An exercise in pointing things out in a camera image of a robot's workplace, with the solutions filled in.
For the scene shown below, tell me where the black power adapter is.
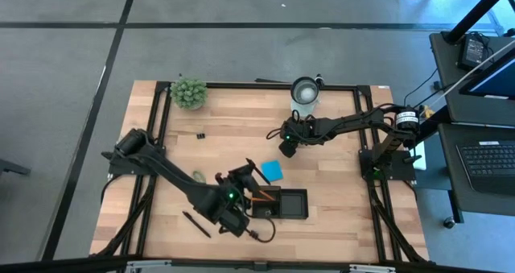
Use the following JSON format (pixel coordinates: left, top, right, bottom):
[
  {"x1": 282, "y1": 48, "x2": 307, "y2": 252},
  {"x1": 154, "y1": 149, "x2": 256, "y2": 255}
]
[{"x1": 457, "y1": 33, "x2": 490, "y2": 71}]

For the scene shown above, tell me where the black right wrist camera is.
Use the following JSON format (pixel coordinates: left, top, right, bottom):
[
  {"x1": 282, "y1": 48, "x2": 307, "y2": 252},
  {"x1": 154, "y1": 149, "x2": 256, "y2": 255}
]
[{"x1": 278, "y1": 139, "x2": 299, "y2": 159}]

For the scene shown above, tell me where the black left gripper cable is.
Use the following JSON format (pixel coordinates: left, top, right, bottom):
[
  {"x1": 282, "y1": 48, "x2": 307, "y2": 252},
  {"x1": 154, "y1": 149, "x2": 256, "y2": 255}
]
[{"x1": 243, "y1": 214, "x2": 278, "y2": 244}]

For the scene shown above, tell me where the white desk lamp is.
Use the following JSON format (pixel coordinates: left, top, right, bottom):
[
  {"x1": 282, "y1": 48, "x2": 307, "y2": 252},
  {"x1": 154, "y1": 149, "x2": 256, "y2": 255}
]
[{"x1": 289, "y1": 75, "x2": 324, "y2": 118}]

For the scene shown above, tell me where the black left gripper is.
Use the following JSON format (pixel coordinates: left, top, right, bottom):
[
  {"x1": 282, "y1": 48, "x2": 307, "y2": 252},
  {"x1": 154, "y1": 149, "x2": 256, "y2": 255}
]
[{"x1": 215, "y1": 163, "x2": 263, "y2": 214}]

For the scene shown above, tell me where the black power cable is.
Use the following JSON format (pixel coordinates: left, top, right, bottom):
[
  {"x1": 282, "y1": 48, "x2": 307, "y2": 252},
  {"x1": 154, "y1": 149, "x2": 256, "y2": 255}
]
[{"x1": 402, "y1": 67, "x2": 440, "y2": 107}]

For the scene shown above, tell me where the black crossbar with brackets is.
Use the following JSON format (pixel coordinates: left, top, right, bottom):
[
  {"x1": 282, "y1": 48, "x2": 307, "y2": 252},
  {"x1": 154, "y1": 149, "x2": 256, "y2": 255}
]
[{"x1": 0, "y1": 254, "x2": 515, "y2": 273}]

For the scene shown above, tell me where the white paper sheet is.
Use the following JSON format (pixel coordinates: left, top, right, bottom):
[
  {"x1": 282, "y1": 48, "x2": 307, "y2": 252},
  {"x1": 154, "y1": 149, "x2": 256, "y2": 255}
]
[{"x1": 413, "y1": 141, "x2": 428, "y2": 172}]

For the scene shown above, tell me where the black floor stand foot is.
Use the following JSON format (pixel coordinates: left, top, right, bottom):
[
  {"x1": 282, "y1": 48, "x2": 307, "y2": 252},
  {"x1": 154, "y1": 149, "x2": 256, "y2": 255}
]
[{"x1": 0, "y1": 157, "x2": 32, "y2": 178}]

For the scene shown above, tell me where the black metal post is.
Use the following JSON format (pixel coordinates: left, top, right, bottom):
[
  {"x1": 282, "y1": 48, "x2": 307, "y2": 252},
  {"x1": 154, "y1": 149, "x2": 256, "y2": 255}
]
[{"x1": 441, "y1": 0, "x2": 515, "y2": 45}]

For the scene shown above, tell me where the thick black marker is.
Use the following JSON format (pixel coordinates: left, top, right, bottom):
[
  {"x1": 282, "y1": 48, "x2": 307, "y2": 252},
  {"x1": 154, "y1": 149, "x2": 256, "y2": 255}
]
[{"x1": 181, "y1": 210, "x2": 212, "y2": 239}]

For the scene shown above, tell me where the black computer monitor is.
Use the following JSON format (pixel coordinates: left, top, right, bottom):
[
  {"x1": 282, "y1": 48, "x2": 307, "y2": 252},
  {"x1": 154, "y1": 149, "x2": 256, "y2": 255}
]
[{"x1": 458, "y1": 47, "x2": 515, "y2": 101}]

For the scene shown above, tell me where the black mesh desk organizer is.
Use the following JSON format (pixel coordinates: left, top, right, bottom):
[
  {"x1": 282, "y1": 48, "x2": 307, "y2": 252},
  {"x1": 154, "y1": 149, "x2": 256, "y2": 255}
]
[{"x1": 250, "y1": 185, "x2": 310, "y2": 221}]

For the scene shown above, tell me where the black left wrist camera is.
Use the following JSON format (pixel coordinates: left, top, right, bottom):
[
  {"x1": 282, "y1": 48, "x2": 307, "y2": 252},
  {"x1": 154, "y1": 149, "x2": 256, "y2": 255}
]
[{"x1": 218, "y1": 208, "x2": 251, "y2": 238}]

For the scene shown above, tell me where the black keyboard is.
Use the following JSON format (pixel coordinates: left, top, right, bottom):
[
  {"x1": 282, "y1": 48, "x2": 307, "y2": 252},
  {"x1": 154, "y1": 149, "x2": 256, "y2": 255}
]
[{"x1": 455, "y1": 140, "x2": 515, "y2": 196}]

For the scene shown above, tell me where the slim black pen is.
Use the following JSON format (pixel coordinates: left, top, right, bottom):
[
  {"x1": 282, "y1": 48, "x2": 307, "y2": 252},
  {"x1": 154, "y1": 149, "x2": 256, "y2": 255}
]
[{"x1": 245, "y1": 158, "x2": 272, "y2": 185}]

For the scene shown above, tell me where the black aluminium table frame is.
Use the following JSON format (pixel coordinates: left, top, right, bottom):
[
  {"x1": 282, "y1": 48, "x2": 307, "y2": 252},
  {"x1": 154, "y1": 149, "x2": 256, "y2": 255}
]
[{"x1": 89, "y1": 80, "x2": 431, "y2": 266}]

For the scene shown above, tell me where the blue sticky note pad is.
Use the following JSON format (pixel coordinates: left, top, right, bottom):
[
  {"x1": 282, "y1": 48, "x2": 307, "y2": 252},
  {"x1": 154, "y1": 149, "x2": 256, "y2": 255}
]
[{"x1": 260, "y1": 159, "x2": 285, "y2": 184}]

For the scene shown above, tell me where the black desk with keyboard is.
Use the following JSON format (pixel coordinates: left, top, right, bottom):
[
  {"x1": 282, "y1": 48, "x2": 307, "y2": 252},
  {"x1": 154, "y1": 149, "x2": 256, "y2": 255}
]
[{"x1": 437, "y1": 122, "x2": 515, "y2": 217}]

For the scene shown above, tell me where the dark grey office desk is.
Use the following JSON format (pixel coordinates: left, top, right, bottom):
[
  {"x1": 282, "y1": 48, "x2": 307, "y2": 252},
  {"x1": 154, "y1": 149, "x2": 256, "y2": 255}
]
[{"x1": 428, "y1": 31, "x2": 515, "y2": 128}]

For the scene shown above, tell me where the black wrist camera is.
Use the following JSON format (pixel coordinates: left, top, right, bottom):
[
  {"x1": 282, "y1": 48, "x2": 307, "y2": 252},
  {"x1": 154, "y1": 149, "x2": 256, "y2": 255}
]
[
  {"x1": 278, "y1": 139, "x2": 299, "y2": 159},
  {"x1": 218, "y1": 208, "x2": 251, "y2": 238}
]

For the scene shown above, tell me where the white taut cable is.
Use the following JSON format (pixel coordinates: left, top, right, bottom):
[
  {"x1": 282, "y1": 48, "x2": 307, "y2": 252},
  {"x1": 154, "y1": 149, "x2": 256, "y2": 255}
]
[{"x1": 426, "y1": 39, "x2": 515, "y2": 110}]

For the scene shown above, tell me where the artificial succulent in grey pot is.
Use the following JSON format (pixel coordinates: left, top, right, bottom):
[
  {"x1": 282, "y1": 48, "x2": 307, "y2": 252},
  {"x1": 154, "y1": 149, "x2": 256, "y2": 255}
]
[{"x1": 169, "y1": 76, "x2": 209, "y2": 111}]

